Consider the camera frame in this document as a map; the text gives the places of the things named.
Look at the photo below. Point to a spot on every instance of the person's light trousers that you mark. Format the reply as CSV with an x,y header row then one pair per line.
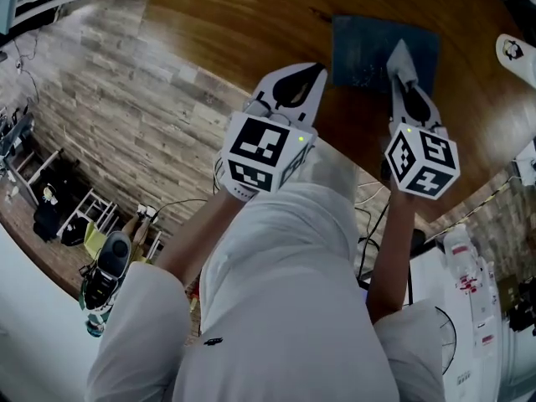
x,y
335,166

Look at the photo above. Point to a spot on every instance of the person's left forearm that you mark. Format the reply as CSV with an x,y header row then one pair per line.
x,y
197,241

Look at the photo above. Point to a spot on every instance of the yellow green paper bag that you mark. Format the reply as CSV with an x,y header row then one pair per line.
x,y
94,239

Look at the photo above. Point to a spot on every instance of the white shelf frame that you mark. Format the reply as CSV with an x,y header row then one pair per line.
x,y
25,182

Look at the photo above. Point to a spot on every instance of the black backpack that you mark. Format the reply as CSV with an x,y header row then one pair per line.
x,y
48,220

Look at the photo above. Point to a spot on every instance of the grey rounded device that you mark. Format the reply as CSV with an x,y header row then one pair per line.
x,y
115,256

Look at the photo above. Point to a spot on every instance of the black bag white print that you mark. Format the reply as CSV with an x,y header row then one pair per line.
x,y
75,233

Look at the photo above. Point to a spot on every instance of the black standing fan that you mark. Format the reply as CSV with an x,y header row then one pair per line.
x,y
448,341

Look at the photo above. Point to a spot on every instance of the teal bottle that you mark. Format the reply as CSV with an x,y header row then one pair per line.
x,y
94,327

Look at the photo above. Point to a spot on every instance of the person's right forearm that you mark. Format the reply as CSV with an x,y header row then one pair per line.
x,y
389,266

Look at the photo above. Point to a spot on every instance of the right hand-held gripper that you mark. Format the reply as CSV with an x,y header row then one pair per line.
x,y
423,161

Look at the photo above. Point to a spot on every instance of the black and white equipment case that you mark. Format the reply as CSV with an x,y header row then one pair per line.
x,y
98,291

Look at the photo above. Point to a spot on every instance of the clear plastic bottle red label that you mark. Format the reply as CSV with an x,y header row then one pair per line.
x,y
460,247

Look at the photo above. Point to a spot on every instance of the person's white shirt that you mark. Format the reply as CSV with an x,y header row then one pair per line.
x,y
285,308

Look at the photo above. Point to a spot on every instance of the white printed cup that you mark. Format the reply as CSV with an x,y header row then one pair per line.
x,y
517,57

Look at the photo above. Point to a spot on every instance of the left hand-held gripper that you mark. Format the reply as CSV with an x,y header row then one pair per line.
x,y
259,153

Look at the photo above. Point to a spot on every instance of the dark blue notebook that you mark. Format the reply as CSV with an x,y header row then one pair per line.
x,y
360,48

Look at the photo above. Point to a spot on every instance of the white metal rack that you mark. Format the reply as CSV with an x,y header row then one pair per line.
x,y
90,205

